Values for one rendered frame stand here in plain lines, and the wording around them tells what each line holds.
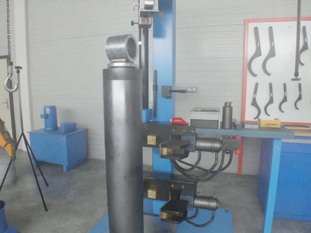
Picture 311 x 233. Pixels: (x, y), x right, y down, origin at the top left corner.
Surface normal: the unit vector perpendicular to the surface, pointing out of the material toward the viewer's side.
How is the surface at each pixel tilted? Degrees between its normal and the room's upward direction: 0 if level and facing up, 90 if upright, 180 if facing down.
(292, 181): 90
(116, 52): 110
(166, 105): 90
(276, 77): 90
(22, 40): 90
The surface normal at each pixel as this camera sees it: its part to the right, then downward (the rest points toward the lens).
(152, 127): -0.28, 0.13
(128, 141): 0.39, 0.12
